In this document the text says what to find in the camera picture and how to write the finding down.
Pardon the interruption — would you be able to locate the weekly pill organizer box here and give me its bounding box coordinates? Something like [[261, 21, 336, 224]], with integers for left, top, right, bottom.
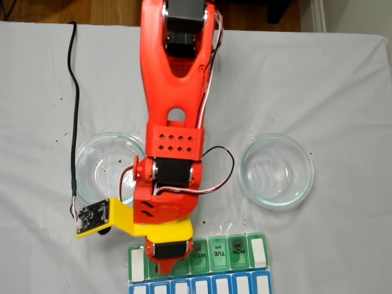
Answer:
[[126, 232, 274, 294]]

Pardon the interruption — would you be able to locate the small clear glass bowl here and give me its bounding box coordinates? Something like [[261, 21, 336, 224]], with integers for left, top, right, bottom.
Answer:
[[237, 132, 315, 211]]

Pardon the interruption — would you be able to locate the large clear glass bowl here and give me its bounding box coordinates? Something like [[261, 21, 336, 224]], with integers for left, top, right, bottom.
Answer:
[[74, 132, 145, 206]]

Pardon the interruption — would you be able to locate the white tablecloth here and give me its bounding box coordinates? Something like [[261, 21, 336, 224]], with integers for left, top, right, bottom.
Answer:
[[0, 20, 392, 294]]

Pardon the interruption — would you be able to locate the red white black servo cable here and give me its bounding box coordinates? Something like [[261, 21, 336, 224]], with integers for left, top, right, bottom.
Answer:
[[118, 165, 137, 203], [156, 146, 236, 196]]

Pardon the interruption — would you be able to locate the camera circuit board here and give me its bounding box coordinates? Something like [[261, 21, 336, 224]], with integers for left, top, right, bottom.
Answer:
[[75, 198, 113, 239]]

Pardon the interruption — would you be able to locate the thick black camera cable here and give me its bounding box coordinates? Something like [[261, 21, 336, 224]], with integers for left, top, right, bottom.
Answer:
[[66, 21, 83, 222]]

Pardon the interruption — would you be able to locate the long red white servo cable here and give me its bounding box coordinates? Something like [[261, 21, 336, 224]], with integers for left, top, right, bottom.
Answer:
[[195, 6, 226, 129]]

